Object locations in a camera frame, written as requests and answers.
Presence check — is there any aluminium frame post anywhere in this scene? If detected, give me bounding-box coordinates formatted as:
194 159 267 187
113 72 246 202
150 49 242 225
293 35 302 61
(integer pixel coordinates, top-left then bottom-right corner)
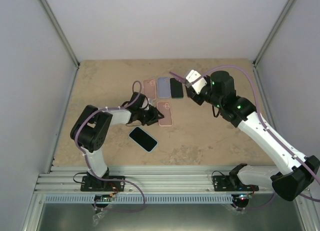
38 0 80 69
252 0 297 68

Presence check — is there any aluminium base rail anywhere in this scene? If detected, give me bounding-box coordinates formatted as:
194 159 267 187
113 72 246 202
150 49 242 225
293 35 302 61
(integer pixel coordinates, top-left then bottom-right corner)
34 165 310 195

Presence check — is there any clear plastic bag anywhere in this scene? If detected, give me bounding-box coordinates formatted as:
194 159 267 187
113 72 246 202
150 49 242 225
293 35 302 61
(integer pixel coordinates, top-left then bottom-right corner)
92 210 107 227

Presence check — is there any purple cable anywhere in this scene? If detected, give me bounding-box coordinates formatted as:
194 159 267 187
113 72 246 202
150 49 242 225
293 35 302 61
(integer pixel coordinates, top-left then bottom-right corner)
74 80 147 213
169 65 320 212

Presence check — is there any pale pink phone case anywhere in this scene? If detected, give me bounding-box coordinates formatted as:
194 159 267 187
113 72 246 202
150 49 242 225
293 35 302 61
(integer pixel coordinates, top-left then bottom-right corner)
157 101 173 127

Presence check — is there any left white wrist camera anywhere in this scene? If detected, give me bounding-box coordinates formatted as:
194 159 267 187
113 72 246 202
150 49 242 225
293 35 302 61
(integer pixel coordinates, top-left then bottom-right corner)
147 98 154 106

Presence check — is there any lavender phone case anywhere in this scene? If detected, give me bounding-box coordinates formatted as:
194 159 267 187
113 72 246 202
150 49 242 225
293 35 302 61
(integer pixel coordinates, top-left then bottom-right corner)
157 77 171 99

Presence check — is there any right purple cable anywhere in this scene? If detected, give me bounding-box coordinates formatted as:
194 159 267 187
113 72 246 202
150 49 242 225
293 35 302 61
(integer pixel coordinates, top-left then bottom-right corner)
169 65 320 212

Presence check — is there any left circuit board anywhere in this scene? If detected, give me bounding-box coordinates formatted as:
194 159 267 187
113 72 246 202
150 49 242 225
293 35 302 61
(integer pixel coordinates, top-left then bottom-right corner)
94 193 117 202

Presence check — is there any circuit board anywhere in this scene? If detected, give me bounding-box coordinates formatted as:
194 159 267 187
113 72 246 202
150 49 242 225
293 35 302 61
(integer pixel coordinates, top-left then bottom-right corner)
94 193 117 202
237 193 252 200

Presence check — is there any right circuit board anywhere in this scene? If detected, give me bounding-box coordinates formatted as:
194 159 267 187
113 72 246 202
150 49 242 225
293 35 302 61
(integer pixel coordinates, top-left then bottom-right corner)
237 193 252 200

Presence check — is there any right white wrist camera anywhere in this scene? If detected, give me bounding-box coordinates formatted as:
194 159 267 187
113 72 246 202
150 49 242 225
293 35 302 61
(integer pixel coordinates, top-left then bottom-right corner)
185 69 207 95

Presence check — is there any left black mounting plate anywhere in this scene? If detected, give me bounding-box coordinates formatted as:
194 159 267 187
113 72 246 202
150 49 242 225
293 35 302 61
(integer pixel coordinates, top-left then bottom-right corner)
80 174 125 192

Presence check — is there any right aluminium frame post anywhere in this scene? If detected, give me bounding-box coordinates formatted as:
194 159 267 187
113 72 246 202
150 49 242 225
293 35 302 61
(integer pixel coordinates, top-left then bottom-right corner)
252 0 297 68

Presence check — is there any black mounting plate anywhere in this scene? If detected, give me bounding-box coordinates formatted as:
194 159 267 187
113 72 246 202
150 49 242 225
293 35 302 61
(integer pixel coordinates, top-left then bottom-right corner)
80 174 125 192
211 175 260 192

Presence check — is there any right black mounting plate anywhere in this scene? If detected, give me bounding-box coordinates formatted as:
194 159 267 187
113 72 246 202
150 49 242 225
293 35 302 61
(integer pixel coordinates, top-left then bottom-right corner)
211 175 260 192

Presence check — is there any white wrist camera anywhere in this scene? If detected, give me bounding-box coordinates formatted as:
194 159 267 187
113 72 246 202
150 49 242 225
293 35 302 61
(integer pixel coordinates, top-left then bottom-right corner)
185 69 207 95
147 98 154 106

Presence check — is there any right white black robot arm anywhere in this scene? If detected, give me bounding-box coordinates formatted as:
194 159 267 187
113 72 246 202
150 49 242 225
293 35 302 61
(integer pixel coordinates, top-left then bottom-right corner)
184 70 320 201

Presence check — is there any teal phone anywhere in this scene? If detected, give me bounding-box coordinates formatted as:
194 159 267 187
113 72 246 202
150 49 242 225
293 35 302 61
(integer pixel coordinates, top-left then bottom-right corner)
170 78 184 99

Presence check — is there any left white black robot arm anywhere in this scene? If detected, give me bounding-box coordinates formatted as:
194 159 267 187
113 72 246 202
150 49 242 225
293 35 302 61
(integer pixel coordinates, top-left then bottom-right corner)
70 91 165 191

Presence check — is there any grey slotted cable duct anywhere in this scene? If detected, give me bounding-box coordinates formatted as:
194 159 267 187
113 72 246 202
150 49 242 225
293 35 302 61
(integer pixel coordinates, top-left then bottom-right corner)
44 193 235 204

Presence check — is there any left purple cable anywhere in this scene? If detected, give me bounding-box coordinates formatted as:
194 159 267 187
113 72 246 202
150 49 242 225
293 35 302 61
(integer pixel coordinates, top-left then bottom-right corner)
74 80 147 213

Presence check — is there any left aluminium frame post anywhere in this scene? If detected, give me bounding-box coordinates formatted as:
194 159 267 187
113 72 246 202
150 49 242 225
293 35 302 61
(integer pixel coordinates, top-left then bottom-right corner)
38 0 80 69

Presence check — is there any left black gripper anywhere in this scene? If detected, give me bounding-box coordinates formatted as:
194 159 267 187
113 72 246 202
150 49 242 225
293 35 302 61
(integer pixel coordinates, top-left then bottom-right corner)
137 106 164 126

